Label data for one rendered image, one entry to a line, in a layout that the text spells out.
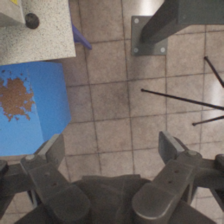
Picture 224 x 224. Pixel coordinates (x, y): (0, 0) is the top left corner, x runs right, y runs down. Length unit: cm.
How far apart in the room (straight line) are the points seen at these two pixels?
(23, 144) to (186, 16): 94
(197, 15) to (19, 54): 62
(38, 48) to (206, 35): 132
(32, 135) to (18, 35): 51
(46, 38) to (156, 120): 115
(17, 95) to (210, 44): 147
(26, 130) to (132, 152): 102
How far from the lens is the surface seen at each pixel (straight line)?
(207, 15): 57
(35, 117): 94
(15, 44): 76
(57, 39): 70
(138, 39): 143
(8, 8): 63
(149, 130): 156
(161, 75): 147
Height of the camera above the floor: 141
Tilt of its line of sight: 75 degrees down
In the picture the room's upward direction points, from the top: 178 degrees clockwise
